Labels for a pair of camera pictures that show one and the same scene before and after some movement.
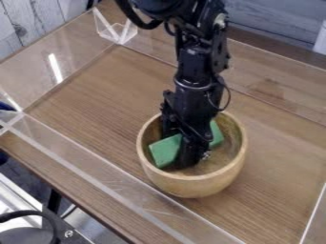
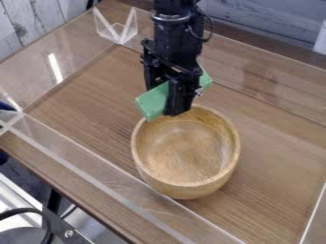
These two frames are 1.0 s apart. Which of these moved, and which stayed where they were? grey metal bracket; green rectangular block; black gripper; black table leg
Moved: green rectangular block; black gripper
Stayed: black table leg; grey metal bracket
